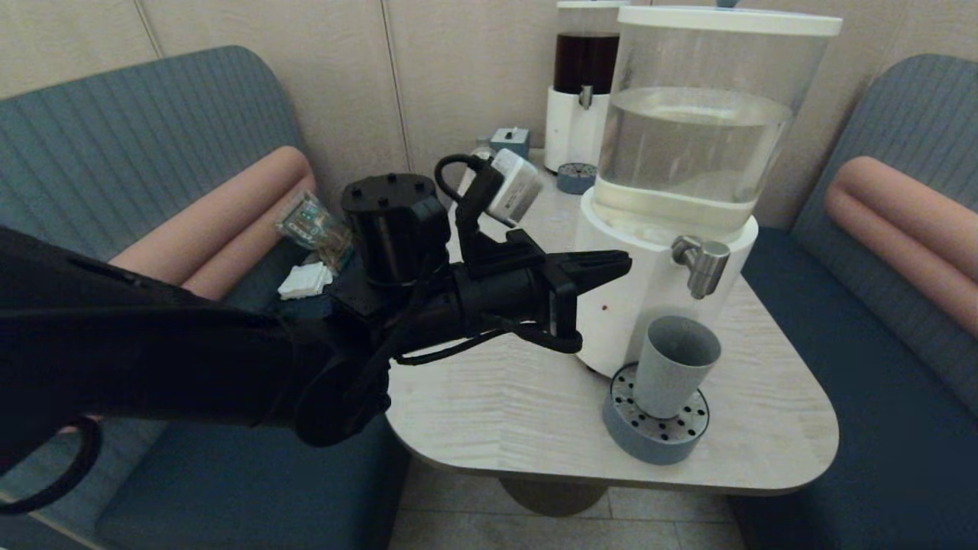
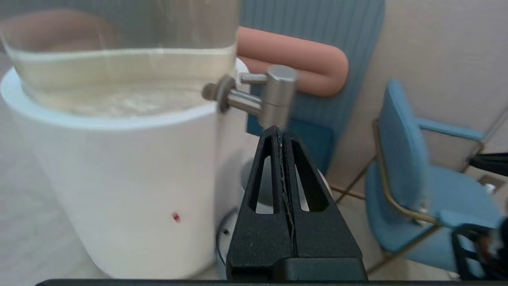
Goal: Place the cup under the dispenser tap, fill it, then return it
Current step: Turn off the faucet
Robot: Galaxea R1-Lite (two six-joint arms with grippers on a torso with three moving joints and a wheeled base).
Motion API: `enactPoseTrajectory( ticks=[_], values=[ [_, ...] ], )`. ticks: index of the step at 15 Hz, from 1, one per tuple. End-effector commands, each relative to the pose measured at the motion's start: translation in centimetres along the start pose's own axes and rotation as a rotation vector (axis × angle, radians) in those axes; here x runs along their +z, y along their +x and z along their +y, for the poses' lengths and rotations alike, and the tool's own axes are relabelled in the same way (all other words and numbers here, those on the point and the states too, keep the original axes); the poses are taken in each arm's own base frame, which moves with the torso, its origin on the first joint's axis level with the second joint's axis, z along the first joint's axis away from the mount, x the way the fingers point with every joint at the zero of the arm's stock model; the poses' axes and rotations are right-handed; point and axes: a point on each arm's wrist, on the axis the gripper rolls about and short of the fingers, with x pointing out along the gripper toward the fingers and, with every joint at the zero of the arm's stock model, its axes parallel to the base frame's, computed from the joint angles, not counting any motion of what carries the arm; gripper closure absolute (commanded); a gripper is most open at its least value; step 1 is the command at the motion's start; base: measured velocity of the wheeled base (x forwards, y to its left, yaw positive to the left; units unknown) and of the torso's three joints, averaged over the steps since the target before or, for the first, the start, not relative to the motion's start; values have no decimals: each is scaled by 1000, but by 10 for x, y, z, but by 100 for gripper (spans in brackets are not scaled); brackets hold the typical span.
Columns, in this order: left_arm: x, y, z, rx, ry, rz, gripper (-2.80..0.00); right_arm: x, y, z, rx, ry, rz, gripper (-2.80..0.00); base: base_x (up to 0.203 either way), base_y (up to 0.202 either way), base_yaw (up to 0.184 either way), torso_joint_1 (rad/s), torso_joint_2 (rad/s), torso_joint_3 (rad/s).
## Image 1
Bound grey plastic cup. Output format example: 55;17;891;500
633;315;722;419

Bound clear water dispenser white base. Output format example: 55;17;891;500
573;0;844;379

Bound small round drip tray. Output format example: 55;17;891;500
556;162;598;195

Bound small clear plastic bottle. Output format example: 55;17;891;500
461;137;494;196

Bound dark beverage dispenser white base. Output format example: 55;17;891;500
544;0;623;173

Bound small blue tissue box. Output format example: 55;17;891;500
491;127;531;161

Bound large round perforated drip tray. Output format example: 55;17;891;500
602;361;710;465

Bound white folded napkins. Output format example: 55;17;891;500
278;262;335;300

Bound clear snack packet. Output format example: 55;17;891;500
277;191;356;272

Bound blue-grey booth sofa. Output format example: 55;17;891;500
726;53;978;550
0;44;445;550

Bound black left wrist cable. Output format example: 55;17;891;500
393;154;583;366

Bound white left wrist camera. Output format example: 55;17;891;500
485;149;544;228

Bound round table pedestal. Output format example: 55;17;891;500
498;475;610;516

